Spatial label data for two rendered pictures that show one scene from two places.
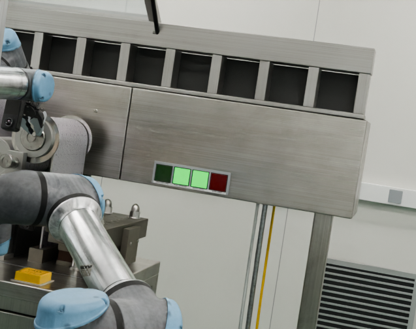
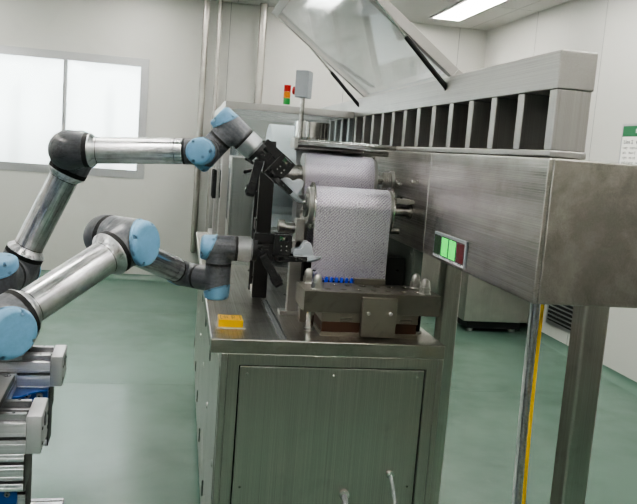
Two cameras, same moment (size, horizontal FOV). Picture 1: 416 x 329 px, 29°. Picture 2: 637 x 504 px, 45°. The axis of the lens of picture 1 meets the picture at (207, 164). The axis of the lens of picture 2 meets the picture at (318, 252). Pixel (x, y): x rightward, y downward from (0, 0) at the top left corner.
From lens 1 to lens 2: 2.20 m
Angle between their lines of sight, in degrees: 66
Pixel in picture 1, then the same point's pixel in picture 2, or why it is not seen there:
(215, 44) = (469, 88)
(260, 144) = (484, 204)
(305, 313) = (560, 443)
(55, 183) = (106, 223)
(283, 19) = not seen: outside the picture
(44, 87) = (194, 151)
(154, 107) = (439, 171)
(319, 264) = (573, 375)
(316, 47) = (522, 66)
